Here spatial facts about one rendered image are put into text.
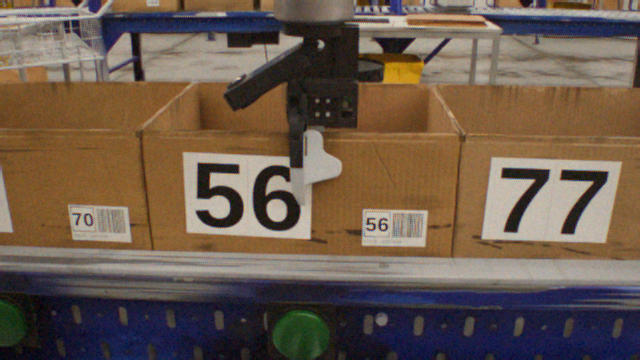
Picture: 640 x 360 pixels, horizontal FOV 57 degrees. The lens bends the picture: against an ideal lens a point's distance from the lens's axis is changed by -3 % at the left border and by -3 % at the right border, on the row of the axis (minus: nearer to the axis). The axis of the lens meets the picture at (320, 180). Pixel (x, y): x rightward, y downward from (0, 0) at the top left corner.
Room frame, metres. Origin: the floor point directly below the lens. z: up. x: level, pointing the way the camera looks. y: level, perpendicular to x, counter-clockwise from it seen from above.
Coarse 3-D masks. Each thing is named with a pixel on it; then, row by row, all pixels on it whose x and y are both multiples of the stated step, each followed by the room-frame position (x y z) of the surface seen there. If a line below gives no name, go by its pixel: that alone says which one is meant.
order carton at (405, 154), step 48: (192, 96) 0.96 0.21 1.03; (384, 96) 0.98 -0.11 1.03; (432, 96) 0.94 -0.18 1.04; (144, 144) 0.71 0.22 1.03; (192, 144) 0.70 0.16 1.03; (240, 144) 0.70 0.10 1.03; (288, 144) 0.70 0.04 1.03; (336, 144) 0.69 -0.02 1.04; (384, 144) 0.69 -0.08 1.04; (432, 144) 0.69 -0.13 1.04; (336, 192) 0.69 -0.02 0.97; (384, 192) 0.69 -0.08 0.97; (432, 192) 0.69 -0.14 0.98; (192, 240) 0.70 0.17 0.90; (240, 240) 0.70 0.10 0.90; (288, 240) 0.70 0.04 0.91; (336, 240) 0.69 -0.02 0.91; (432, 240) 0.69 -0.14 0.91
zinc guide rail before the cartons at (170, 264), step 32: (0, 256) 0.68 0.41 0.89; (32, 256) 0.68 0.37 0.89; (64, 256) 0.68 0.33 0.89; (96, 256) 0.68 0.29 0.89; (128, 256) 0.68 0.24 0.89; (160, 256) 0.68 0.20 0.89; (192, 256) 0.68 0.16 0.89; (224, 256) 0.68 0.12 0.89; (256, 256) 0.68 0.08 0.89; (288, 256) 0.68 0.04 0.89; (320, 256) 0.68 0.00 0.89; (352, 256) 0.68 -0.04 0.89
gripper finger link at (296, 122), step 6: (294, 102) 0.67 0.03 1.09; (294, 108) 0.66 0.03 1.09; (294, 114) 0.65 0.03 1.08; (294, 120) 0.65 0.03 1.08; (300, 120) 0.65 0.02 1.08; (294, 126) 0.65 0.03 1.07; (300, 126) 0.65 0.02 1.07; (294, 132) 0.65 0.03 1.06; (300, 132) 0.65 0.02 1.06; (294, 138) 0.66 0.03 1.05; (300, 138) 0.65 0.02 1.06; (294, 144) 0.65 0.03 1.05; (300, 144) 0.65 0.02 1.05; (294, 150) 0.65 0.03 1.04; (300, 150) 0.66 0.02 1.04; (294, 156) 0.65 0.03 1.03; (300, 156) 0.65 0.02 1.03; (294, 162) 0.65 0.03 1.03; (300, 162) 0.65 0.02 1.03
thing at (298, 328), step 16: (288, 320) 0.62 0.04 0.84; (304, 320) 0.62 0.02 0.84; (320, 320) 0.62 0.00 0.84; (272, 336) 0.62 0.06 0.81; (288, 336) 0.62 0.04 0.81; (304, 336) 0.62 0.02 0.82; (320, 336) 0.62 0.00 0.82; (288, 352) 0.62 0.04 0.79; (304, 352) 0.62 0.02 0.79; (320, 352) 0.62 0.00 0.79
